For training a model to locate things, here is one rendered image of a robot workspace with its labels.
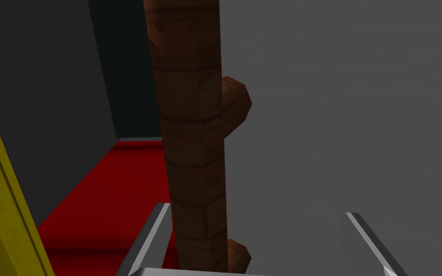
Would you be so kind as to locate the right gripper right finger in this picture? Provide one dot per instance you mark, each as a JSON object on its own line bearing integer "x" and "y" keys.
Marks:
{"x": 374, "y": 251}

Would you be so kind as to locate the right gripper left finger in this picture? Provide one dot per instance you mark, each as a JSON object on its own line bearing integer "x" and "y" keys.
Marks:
{"x": 150, "y": 239}

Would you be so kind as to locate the brown wooden door knob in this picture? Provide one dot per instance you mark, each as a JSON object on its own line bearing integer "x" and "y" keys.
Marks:
{"x": 238, "y": 256}
{"x": 234, "y": 103}

